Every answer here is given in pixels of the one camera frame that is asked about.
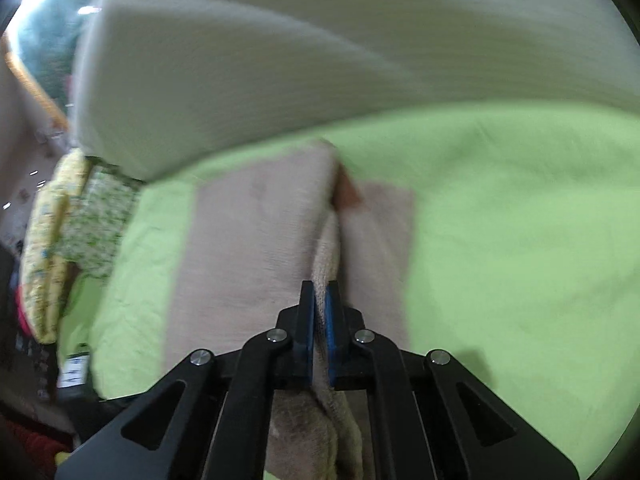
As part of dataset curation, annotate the gold framed picture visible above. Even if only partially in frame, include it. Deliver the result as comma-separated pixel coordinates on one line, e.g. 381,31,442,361
4,0,90,130

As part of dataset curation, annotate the green white patterned pillow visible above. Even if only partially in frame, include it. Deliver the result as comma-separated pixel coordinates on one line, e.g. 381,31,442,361
55,164,144,280

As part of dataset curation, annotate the beige knit sweater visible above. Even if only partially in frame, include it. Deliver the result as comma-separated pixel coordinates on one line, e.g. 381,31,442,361
164,142,414,479

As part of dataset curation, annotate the yellow patterned quilt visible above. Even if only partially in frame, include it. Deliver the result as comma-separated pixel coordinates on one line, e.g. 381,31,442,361
20,148,90,344

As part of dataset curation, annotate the white striped headboard cover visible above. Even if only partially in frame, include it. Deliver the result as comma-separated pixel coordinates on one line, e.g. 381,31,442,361
73,0,639,180

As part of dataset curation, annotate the light green bed sheet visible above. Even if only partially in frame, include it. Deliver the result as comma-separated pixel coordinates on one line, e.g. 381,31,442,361
58,103,639,477

